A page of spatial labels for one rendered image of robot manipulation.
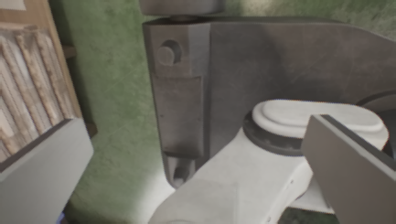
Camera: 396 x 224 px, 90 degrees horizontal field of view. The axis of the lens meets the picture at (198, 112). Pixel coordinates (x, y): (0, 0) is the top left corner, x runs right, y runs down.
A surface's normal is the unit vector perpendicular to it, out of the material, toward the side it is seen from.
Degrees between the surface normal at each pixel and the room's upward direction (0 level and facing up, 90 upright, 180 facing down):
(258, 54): 0
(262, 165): 90
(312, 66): 0
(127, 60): 0
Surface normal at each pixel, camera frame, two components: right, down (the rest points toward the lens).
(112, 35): -0.20, 0.50
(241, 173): -0.02, -0.86
